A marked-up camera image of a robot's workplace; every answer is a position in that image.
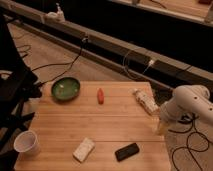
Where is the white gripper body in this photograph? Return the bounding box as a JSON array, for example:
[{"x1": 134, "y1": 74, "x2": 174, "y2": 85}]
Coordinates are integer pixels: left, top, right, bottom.
[{"x1": 160, "y1": 102, "x2": 177, "y2": 123}]

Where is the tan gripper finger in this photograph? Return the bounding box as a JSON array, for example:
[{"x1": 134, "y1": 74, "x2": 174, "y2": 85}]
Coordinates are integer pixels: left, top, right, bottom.
[{"x1": 156, "y1": 122, "x2": 168, "y2": 135}]

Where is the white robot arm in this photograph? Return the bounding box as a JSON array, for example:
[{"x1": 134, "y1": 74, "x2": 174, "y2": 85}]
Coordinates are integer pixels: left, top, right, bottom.
[{"x1": 156, "y1": 85, "x2": 213, "y2": 135}]

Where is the green ceramic bowl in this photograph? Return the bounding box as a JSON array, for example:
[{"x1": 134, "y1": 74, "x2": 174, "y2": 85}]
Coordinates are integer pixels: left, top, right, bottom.
[{"x1": 51, "y1": 77, "x2": 81, "y2": 101}]

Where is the white wrapped snack bar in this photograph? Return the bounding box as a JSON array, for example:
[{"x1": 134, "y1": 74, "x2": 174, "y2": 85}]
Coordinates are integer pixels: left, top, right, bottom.
[{"x1": 133, "y1": 89, "x2": 159, "y2": 115}]

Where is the black smartphone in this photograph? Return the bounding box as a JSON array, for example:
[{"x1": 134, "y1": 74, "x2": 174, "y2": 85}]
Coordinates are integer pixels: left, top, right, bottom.
[{"x1": 115, "y1": 143, "x2": 140, "y2": 162}]

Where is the small orange carrot toy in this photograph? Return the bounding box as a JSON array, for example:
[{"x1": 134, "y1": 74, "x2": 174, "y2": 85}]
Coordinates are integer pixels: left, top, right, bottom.
[{"x1": 97, "y1": 88, "x2": 104, "y2": 104}]

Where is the white rectangular sponge block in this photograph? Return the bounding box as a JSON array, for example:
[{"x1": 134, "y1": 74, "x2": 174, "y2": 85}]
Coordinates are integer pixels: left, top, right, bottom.
[{"x1": 73, "y1": 138, "x2": 95, "y2": 162}]

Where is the black chair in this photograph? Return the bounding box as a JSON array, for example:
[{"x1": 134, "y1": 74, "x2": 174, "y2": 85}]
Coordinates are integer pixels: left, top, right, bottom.
[{"x1": 0, "y1": 12, "x2": 42, "y2": 171}]

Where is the black tangled cable right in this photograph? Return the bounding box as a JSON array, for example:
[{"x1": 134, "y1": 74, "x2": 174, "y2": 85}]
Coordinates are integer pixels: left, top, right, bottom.
[{"x1": 168, "y1": 113, "x2": 213, "y2": 171}]

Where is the long dark metal rail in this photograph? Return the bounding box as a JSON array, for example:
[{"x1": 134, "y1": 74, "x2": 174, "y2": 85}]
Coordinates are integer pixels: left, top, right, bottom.
[{"x1": 0, "y1": 0, "x2": 213, "y2": 93}]

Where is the white looped cable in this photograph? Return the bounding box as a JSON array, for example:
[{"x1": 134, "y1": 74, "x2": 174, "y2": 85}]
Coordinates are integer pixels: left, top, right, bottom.
[{"x1": 121, "y1": 46, "x2": 156, "y2": 81}]

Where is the black floor cable left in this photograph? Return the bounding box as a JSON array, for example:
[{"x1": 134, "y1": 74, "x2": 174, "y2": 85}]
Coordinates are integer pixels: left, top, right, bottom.
[{"x1": 14, "y1": 36, "x2": 89, "y2": 88}]

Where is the white device on rail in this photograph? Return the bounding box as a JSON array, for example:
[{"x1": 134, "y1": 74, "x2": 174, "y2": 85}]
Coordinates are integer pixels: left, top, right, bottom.
[{"x1": 46, "y1": 3, "x2": 65, "y2": 22}]

